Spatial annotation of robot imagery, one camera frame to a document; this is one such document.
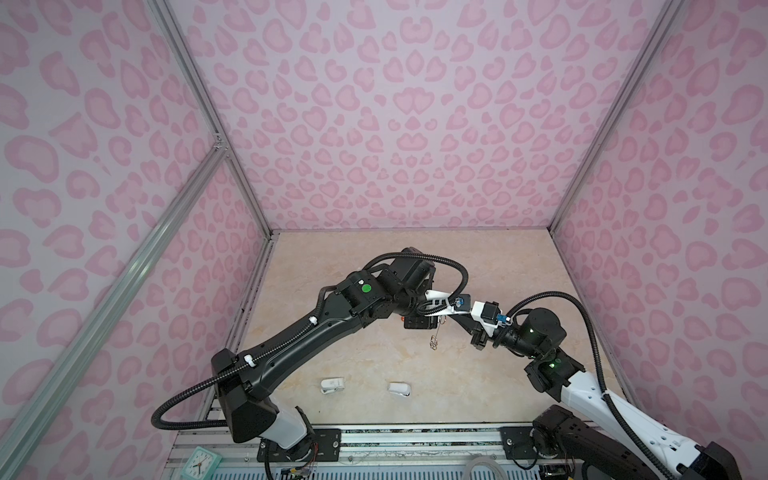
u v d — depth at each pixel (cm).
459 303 54
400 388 80
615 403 49
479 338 62
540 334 55
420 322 59
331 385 80
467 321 59
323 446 73
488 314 56
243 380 40
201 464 69
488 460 73
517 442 73
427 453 73
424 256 46
